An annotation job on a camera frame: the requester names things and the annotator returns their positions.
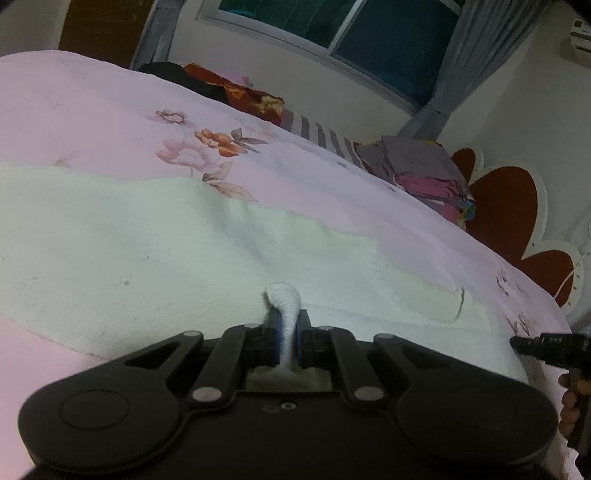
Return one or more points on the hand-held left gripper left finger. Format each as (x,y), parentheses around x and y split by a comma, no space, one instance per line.
(275,339)

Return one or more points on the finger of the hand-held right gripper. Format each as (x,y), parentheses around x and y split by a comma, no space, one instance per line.
(549,347)

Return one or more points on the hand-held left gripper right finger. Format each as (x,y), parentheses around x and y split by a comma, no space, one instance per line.
(299,339)

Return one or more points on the white knitted cloth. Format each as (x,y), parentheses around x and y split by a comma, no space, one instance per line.
(138,240)

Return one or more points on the pile of colourful clothes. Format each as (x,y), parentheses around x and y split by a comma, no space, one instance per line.
(415,161)

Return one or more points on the person's right hand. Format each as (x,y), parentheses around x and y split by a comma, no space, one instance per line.
(569,406)

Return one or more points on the red flower-shaped headboard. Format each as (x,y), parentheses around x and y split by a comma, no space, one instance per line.
(503,198)

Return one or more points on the grey striped pillow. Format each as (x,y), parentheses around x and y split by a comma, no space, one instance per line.
(318,131)

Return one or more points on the red floral cloth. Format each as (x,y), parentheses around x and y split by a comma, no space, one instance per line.
(240,94)

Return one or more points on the pink floral bedsheet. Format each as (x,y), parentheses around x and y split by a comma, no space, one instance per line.
(115,115)

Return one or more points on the black cloth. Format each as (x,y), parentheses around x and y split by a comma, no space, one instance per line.
(171,74)

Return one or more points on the grey curtain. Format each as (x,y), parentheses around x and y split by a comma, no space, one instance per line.
(471,55)
(157,37)

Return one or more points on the sliding glass window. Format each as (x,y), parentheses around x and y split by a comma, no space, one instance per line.
(392,46)

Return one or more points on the white air conditioner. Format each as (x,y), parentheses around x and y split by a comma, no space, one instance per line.
(581,39)

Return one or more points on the brown wooden door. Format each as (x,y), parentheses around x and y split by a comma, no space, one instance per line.
(101,27)

